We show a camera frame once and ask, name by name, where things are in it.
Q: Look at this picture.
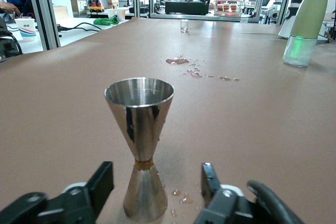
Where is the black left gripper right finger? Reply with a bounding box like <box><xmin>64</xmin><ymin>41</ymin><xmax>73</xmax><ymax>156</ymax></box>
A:
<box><xmin>194</xmin><ymin>162</ymin><xmax>257</xmax><ymax>224</ymax></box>

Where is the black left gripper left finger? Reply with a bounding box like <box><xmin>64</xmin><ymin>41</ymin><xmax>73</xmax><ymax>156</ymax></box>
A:
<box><xmin>0</xmin><ymin>161</ymin><xmax>115</xmax><ymax>224</ymax></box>

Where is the steel hourglass jigger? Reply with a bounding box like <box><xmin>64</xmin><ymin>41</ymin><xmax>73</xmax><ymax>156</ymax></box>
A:
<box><xmin>104</xmin><ymin>77</ymin><xmax>175</xmax><ymax>222</ymax></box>

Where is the plain white paper cup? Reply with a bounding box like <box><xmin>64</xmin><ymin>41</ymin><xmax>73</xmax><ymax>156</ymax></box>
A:
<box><xmin>116</xmin><ymin>8</ymin><xmax>127</xmax><ymax>22</ymax></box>
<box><xmin>104</xmin><ymin>8</ymin><xmax>118</xmax><ymax>19</ymax></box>

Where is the printed paper cup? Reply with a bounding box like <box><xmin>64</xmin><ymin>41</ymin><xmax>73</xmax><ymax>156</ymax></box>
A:
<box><xmin>14</xmin><ymin>18</ymin><xmax>37</xmax><ymax>42</ymax></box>

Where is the bare person hand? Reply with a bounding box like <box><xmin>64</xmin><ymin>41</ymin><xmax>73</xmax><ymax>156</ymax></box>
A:
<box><xmin>0</xmin><ymin>1</ymin><xmax>21</xmax><ymax>16</ymax></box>

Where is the brown table cover mat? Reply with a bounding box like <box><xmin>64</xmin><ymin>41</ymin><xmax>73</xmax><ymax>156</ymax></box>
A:
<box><xmin>0</xmin><ymin>16</ymin><xmax>336</xmax><ymax>224</ymax></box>

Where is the white side table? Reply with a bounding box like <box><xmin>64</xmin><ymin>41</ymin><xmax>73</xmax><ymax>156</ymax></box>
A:
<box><xmin>5</xmin><ymin>16</ymin><xmax>132</xmax><ymax>54</ymax></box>

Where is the green cloth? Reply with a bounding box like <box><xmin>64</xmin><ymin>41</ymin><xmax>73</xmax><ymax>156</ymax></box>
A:
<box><xmin>93</xmin><ymin>16</ymin><xmax>120</xmax><ymax>26</ymax></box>

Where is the black desk device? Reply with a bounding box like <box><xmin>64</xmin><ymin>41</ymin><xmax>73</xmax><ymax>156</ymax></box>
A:
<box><xmin>0</xmin><ymin>31</ymin><xmax>23</xmax><ymax>63</ymax></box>

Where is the plywood box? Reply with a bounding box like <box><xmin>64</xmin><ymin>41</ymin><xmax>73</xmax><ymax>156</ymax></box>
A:
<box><xmin>52</xmin><ymin>5</ymin><xmax>70</xmax><ymax>20</ymax></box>

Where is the yellow toy vehicle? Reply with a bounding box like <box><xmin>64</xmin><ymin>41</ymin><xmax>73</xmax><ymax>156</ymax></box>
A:
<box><xmin>89</xmin><ymin>2</ymin><xmax>105</xmax><ymax>14</ymax></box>

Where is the long black box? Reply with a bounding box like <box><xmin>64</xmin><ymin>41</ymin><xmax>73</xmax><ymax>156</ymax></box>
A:
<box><xmin>164</xmin><ymin>1</ymin><xmax>210</xmax><ymax>15</ymax></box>

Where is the clear food display rack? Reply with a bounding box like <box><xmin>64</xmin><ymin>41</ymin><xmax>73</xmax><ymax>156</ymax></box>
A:
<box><xmin>214</xmin><ymin>0</ymin><xmax>244</xmax><ymax>17</ymax></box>

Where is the green sleeved glass bottle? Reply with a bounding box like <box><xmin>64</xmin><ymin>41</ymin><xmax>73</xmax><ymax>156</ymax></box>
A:
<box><xmin>282</xmin><ymin>0</ymin><xmax>334</xmax><ymax>68</ymax></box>

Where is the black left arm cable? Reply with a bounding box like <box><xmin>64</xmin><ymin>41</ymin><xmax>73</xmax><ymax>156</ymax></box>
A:
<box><xmin>246</xmin><ymin>179</ymin><xmax>307</xmax><ymax>224</ymax></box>

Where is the black cable on side table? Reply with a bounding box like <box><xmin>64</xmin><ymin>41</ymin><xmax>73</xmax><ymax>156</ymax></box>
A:
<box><xmin>57</xmin><ymin>22</ymin><xmax>103</xmax><ymax>33</ymax></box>

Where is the aluminium frame post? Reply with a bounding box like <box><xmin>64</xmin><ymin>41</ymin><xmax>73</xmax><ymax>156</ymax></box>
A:
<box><xmin>23</xmin><ymin>0</ymin><xmax>61</xmax><ymax>51</ymax></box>

